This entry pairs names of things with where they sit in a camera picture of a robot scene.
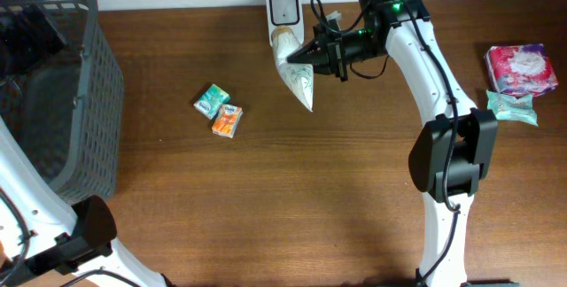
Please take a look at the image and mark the red purple tissue pack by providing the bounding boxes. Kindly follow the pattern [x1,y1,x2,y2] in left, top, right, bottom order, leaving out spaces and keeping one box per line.
[485,43,559,97]

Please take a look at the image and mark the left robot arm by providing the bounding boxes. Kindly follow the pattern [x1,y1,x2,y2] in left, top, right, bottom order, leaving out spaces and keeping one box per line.
[1,2,167,286]

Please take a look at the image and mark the green pocket tissue pack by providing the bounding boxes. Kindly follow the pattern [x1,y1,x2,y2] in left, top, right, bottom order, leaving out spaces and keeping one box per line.
[194,84,230,120]

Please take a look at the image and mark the dark grey plastic basket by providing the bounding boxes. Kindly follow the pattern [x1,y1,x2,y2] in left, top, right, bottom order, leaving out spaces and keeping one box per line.
[1,0,125,205]

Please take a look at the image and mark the orange pocket tissue pack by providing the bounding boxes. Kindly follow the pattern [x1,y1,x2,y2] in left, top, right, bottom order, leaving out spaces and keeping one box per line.
[212,104,243,138]

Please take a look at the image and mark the white barcode scanner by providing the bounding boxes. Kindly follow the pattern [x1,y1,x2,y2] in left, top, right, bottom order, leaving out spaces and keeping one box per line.
[266,0,305,45]

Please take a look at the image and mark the teal wet wipes pouch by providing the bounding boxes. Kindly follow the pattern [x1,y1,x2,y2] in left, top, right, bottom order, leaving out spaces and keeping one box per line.
[485,90,538,127]

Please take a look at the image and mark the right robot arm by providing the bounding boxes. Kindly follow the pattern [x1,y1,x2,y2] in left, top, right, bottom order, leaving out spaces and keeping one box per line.
[287,0,498,286]

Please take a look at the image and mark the white tube with cork cap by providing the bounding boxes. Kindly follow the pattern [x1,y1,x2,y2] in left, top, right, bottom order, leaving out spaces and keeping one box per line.
[271,26,315,112]

